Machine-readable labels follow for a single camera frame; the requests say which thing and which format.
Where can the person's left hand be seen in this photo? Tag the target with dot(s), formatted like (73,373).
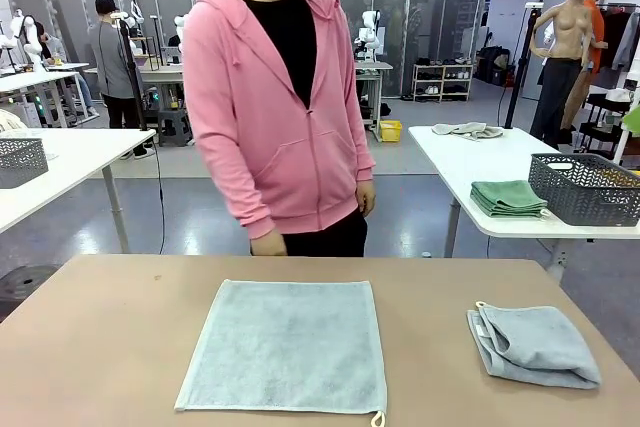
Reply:
(367,197)

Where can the person's right hand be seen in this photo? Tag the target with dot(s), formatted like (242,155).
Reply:
(269,244)

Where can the light blue terry towel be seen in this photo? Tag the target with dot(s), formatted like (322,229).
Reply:
(285,342)
(540,347)

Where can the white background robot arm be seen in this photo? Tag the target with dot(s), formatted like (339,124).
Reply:
(25,37)
(370,32)
(180,32)

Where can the person's left forearm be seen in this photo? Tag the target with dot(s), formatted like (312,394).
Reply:
(362,157)

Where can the person's right forearm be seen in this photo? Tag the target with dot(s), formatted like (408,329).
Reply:
(240,197)

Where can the dark grey plastic basket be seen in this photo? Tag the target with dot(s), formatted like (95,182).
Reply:
(585,197)

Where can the grey perforated basket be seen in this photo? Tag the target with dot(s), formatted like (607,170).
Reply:
(22,162)

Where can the yellow plastic bin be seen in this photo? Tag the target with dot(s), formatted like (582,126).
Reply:
(391,131)

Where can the white side table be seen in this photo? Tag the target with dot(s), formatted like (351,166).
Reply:
(475,157)

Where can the person in pink hoodie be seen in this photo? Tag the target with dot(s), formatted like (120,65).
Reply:
(280,122)

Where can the beige crumpled cloth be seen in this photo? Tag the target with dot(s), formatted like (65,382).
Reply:
(467,129)

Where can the white shoe rack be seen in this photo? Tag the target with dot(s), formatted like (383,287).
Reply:
(442,79)

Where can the folded green towel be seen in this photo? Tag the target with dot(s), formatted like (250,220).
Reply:
(507,197)

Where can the grey step stool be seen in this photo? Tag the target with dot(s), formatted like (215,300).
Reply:
(175,127)

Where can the black bags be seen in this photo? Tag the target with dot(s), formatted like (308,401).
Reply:
(495,67)

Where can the background desk with robot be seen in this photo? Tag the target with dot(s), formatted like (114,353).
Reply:
(160,74)

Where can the black light stand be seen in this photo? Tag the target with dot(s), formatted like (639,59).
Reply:
(520,62)

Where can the black tripod stand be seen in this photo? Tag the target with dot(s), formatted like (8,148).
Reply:
(131,72)

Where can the person in grey shirt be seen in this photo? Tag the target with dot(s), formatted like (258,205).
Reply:
(112,62)

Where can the black utility cart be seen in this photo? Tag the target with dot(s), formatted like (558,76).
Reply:
(602,124)

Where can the black round weight plate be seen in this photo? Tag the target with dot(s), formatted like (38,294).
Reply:
(25,284)

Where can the bare beige mannequin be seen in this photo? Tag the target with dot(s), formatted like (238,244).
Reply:
(565,32)

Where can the white hat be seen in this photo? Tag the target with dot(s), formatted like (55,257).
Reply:
(617,95)

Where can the white background table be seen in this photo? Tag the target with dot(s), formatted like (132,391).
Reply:
(45,72)

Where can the seated person in jeans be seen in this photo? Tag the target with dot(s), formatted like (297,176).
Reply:
(55,49)

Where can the clothes rack with dark clothes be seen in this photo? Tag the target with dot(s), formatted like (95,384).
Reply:
(617,32)

